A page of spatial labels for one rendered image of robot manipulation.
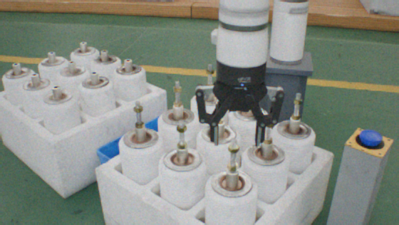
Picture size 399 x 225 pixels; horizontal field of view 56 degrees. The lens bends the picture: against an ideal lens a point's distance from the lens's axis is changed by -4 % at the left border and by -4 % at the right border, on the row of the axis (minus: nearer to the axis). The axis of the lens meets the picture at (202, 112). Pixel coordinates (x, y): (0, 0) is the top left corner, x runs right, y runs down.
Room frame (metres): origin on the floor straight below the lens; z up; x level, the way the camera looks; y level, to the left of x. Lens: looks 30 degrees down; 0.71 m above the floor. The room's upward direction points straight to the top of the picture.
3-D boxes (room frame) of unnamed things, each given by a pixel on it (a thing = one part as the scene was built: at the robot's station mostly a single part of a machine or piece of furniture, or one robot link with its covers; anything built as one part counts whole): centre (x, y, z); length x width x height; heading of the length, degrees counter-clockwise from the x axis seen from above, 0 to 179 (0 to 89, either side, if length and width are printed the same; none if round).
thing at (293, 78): (1.03, -0.23, 0.15); 0.15 x 0.15 x 0.30; 79
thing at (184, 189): (0.62, 0.04, 0.16); 0.10 x 0.10 x 0.18
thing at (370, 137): (0.59, -0.31, 0.32); 0.04 x 0.04 x 0.02
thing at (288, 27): (1.03, -0.23, 0.39); 0.09 x 0.09 x 0.17; 79
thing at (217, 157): (0.71, -0.04, 0.16); 0.10 x 0.10 x 0.18
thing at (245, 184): (0.55, -0.05, 0.25); 0.08 x 0.08 x 0.01
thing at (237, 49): (0.56, -0.06, 0.52); 0.11 x 0.09 x 0.06; 178
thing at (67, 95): (0.89, 0.37, 0.25); 0.08 x 0.08 x 0.01
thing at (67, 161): (1.05, 0.38, 0.09); 0.39 x 0.39 x 0.18; 48
